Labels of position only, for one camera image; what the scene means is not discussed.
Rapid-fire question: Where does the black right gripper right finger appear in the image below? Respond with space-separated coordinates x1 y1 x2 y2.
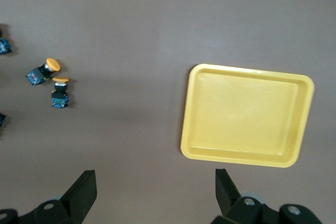
209 168 323 224

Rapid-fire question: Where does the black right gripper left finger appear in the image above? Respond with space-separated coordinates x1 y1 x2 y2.
0 169 98 224

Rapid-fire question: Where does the yellow button green marked body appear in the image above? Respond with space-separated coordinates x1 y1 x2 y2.
50 76 71 109

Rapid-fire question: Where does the yellow button red marked body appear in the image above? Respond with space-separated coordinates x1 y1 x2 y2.
25 57 61 87

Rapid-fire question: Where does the yellow plastic tray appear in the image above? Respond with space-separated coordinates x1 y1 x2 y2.
180 63 315 168

